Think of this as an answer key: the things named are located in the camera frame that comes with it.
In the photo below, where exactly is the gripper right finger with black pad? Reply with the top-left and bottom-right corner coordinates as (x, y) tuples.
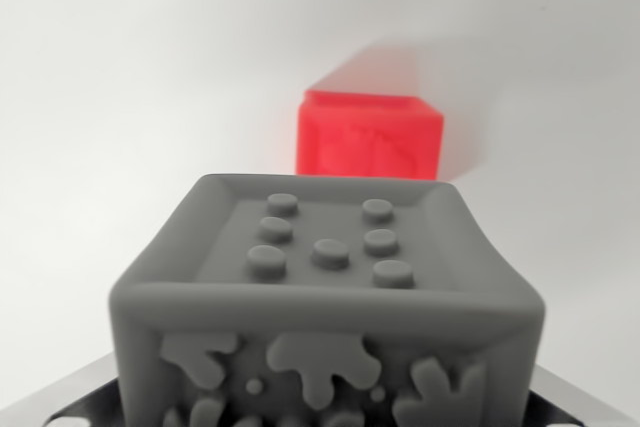
(522, 364), (640, 427)

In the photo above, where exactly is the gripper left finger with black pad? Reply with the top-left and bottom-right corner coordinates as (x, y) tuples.
(0, 351), (126, 427)

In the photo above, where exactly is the grey embossed cube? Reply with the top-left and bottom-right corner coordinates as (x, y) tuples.
(107, 173), (546, 427)

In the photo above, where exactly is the red embossed cube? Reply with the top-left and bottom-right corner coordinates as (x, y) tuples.
(295, 89), (446, 181)

